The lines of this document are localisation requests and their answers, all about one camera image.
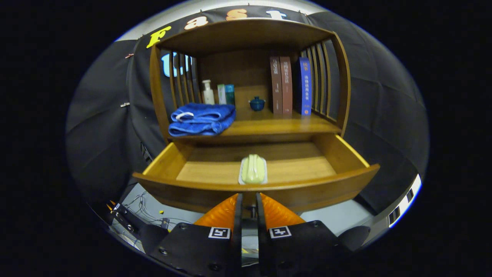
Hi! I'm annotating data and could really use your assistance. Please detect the black backdrop cloth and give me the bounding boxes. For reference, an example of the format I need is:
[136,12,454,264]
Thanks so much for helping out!
[65,5,429,216]

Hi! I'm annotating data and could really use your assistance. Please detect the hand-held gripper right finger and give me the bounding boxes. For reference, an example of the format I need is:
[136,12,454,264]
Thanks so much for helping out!
[256,192,347,277]

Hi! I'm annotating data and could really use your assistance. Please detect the blue folded towel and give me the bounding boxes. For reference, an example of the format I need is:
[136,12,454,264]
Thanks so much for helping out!
[168,103,236,137]

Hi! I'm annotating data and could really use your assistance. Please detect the white pump bottle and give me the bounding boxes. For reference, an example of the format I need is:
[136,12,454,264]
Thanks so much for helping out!
[202,79,215,105]

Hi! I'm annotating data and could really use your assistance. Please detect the wooden cabinet with slatted shelf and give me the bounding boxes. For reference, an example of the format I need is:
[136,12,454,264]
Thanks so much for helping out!
[133,18,381,214]

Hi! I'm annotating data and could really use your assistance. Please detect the white slotted panel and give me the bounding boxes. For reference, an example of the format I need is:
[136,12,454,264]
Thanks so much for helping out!
[388,175,422,227]

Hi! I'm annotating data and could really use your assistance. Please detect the wooden drawer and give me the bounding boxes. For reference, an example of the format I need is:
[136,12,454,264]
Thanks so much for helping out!
[133,133,381,214]

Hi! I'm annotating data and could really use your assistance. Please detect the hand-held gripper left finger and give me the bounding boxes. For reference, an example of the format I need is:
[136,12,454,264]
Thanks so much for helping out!
[150,193,243,277]

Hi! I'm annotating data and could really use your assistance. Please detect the thin black floor cables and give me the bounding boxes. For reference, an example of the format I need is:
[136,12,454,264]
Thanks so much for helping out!
[113,190,193,233]

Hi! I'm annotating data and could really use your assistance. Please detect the blue book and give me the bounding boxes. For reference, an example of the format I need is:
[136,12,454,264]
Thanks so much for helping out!
[298,57,312,117]

